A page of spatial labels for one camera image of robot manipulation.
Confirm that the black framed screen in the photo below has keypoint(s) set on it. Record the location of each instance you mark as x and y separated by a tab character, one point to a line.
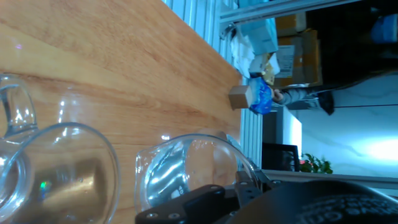
280	157

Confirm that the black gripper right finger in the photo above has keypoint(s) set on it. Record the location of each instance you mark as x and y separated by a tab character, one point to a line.
267	185

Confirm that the grey sleeved forearm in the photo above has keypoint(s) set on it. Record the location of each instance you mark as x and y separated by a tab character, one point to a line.
298	95

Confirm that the small brown cardboard box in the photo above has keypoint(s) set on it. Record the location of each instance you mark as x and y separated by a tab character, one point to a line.
290	23

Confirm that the white plastic bag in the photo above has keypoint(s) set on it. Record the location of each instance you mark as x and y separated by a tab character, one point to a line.
242	56

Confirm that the blue plastic bag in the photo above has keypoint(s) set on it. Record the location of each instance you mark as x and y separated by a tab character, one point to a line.
262	96

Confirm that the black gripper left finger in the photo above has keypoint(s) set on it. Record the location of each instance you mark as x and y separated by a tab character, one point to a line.
199	205

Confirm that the glossy wooden board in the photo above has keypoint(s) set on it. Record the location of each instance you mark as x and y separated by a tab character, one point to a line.
124	62

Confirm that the green potted plant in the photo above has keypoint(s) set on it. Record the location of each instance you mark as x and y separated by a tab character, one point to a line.
317	165

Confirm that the gold snack packet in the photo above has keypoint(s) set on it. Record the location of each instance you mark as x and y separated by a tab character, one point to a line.
269	73

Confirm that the clear glass cup with spout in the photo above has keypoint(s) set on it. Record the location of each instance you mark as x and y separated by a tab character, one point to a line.
161	174

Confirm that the blue water jug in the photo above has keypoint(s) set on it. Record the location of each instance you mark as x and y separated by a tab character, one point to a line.
385	29

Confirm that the large brown cardboard box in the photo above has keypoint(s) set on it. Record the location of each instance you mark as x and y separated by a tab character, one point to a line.
306	59

